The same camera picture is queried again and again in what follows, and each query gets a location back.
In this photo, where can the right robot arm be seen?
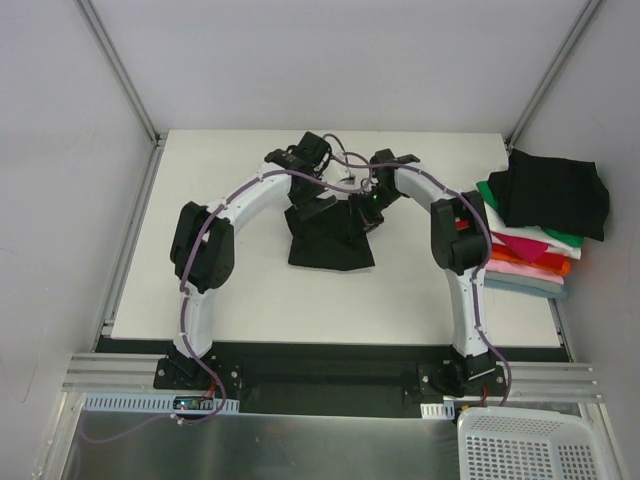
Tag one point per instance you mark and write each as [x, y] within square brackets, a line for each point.
[460, 245]

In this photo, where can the aluminium front rail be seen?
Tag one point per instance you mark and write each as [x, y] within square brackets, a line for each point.
[531, 381]

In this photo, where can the orange t-shirt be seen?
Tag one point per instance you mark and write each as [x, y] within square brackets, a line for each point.
[557, 264]

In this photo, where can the right aluminium frame post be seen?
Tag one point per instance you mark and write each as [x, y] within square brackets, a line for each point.
[567, 47]

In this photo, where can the white plastic basket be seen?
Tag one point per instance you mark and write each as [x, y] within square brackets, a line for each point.
[516, 443]

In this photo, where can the right slotted cable duct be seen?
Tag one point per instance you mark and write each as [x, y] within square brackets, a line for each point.
[438, 411]

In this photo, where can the black printed t-shirt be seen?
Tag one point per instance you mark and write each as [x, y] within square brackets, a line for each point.
[334, 239]

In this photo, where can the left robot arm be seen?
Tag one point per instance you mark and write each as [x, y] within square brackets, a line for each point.
[203, 247]

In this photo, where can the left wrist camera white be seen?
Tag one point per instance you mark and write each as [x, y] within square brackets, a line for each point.
[338, 172]

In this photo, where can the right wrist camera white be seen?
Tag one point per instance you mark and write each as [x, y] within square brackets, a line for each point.
[366, 185]

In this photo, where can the aluminium frame post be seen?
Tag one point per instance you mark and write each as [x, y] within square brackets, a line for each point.
[567, 47]
[108, 49]

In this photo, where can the black folded t-shirt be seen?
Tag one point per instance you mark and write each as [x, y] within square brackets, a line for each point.
[564, 195]

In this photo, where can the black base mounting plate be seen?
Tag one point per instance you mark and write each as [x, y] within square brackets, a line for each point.
[331, 379]

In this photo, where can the magenta t-shirt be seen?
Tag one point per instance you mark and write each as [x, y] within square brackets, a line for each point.
[527, 249]

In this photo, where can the slotted cable duct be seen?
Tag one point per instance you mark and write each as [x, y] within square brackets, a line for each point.
[438, 411]
[158, 403]

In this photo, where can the red t-shirt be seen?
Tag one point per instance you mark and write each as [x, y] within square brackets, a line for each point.
[504, 249]

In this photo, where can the white t-shirt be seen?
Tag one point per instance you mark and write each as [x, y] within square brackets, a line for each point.
[569, 253]

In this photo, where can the left slotted cable duct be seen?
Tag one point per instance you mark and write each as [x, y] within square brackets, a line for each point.
[158, 403]

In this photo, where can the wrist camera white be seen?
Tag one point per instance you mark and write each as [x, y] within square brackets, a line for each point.
[338, 172]
[366, 185]

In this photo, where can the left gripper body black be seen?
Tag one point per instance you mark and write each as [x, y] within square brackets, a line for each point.
[314, 206]

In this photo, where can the pink t-shirt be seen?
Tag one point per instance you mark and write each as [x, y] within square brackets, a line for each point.
[505, 267]

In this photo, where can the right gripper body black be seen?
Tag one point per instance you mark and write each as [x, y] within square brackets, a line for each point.
[367, 215]

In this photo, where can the left aluminium frame post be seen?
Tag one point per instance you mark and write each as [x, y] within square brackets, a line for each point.
[108, 49]

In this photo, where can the grey t-shirt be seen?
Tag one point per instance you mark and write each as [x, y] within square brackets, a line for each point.
[541, 284]

